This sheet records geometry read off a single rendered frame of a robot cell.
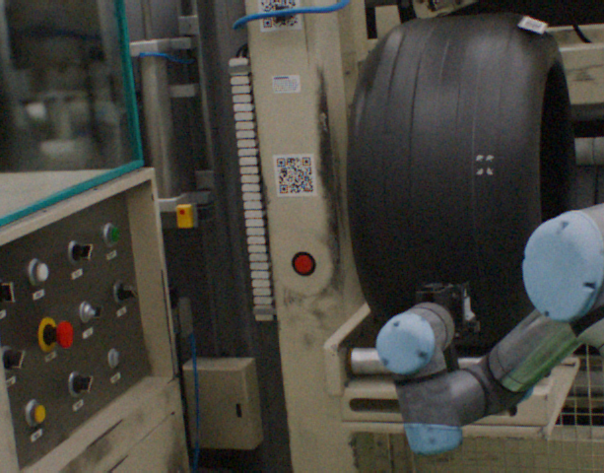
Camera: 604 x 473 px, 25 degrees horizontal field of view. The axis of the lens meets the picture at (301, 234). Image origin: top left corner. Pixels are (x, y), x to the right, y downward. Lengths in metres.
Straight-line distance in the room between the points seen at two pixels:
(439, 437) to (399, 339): 0.15
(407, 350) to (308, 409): 0.69
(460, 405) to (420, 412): 0.06
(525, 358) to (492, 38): 0.58
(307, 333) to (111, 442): 0.45
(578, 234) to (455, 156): 0.58
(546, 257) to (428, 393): 0.36
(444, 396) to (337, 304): 0.59
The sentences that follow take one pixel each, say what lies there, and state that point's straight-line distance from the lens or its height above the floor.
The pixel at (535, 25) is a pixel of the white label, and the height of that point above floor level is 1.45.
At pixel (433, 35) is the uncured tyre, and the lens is 2.21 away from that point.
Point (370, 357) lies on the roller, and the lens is 2.30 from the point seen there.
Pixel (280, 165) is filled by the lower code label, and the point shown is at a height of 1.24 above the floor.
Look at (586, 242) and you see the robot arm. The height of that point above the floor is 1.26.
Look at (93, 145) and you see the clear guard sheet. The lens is 2.15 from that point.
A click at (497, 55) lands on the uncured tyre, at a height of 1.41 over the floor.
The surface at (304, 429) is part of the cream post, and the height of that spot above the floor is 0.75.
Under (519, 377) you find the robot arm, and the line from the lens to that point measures 1.85.
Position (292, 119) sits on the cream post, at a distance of 2.32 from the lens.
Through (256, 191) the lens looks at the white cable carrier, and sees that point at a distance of 2.42.
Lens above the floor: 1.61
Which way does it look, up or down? 12 degrees down
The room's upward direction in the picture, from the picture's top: 5 degrees counter-clockwise
